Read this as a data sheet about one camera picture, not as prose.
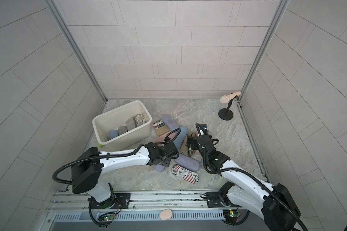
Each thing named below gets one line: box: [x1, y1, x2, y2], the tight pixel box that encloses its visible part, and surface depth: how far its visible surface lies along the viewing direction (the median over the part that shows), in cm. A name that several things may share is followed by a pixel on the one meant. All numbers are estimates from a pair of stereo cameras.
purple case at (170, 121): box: [161, 115, 180, 131], surface depth 97 cm
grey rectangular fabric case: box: [125, 116, 138, 132], surface depth 98 cm
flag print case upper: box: [152, 119, 166, 129], surface depth 99 cm
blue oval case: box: [107, 129, 120, 141], surface depth 96 cm
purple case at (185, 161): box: [174, 153, 201, 172], surface depth 83 cm
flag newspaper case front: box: [171, 163, 200, 184], surface depth 79 cm
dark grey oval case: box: [118, 125, 129, 136], surface depth 98 cm
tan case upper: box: [155, 124, 170, 137], surface depth 97 cm
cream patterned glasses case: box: [133, 113, 147, 128], surface depth 98 cm
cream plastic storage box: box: [92, 100, 153, 152], surface depth 91 cm
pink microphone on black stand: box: [218, 90, 242, 121], surface depth 107 cm
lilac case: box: [154, 165, 166, 172], surface depth 77 cm
